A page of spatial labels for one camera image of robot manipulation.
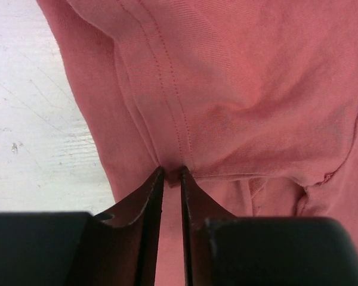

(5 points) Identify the salmon pink t shirt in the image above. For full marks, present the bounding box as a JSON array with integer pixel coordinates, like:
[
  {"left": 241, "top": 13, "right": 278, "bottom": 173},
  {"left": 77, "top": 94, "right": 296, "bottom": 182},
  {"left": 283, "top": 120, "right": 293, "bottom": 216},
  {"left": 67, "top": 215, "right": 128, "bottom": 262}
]
[{"left": 38, "top": 1, "right": 358, "bottom": 285}]

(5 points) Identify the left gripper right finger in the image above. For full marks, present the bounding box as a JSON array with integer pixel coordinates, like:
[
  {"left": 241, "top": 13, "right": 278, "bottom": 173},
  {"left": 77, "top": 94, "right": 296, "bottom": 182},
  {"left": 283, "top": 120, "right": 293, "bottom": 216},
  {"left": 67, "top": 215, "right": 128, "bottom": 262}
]
[{"left": 180, "top": 169, "right": 358, "bottom": 285}]

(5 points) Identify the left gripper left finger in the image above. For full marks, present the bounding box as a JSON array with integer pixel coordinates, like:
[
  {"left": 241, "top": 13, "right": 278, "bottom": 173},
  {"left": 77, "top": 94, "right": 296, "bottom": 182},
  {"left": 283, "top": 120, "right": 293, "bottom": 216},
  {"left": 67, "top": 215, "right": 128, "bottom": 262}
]
[{"left": 0, "top": 168, "right": 164, "bottom": 285}]

